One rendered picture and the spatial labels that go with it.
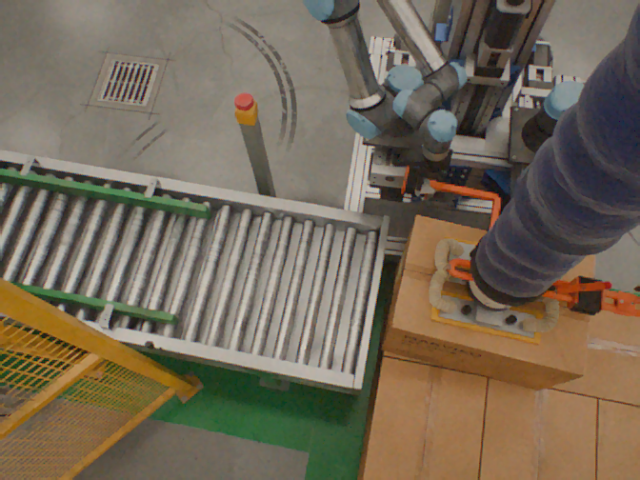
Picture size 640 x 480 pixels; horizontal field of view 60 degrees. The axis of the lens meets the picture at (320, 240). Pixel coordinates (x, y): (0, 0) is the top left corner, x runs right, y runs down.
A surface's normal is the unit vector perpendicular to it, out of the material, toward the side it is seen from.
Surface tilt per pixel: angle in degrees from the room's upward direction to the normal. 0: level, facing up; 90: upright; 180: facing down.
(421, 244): 0
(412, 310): 0
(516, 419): 0
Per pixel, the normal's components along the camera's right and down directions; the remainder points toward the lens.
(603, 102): -0.96, 0.14
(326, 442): -0.03, -0.37
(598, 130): -0.91, 0.36
